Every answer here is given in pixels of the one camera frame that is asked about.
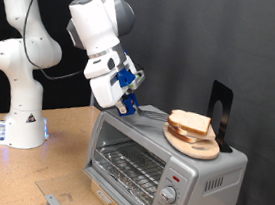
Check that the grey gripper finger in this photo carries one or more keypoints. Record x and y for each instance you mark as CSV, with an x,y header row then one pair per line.
x,y
121,108

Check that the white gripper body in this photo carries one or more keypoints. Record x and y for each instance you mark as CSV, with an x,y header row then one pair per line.
x,y
104,88

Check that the black spatula with blue block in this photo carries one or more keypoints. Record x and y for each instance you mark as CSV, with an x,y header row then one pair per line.
x,y
131,103

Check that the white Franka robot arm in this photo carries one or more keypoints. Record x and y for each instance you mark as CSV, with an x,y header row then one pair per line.
x,y
25,55

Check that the red oven indicator light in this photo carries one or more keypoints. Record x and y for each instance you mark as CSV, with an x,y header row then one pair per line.
x,y
176,179

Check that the silver oven knob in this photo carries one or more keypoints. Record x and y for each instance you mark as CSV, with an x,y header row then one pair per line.
x,y
168,194

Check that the silver toaster oven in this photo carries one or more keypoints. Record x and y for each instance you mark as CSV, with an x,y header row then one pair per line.
x,y
195,176

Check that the vertical metal pole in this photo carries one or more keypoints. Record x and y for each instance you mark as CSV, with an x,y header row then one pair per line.
x,y
92,98

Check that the oval wooden cutting board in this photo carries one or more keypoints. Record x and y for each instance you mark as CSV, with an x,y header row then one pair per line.
x,y
192,149

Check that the black metal bookend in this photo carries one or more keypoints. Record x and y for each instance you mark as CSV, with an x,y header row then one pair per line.
x,y
226,103

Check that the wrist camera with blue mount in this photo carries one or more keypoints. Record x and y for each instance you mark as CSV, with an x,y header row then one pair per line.
x,y
125,77

